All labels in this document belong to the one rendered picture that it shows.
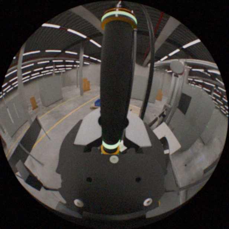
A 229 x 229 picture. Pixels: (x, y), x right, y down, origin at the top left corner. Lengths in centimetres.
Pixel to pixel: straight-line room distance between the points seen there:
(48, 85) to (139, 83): 743
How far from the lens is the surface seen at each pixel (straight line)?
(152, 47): 17
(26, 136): 203
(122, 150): 19
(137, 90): 569
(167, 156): 26
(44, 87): 629
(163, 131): 57
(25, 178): 75
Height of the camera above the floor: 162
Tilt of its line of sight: 33 degrees down
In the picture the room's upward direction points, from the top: 4 degrees clockwise
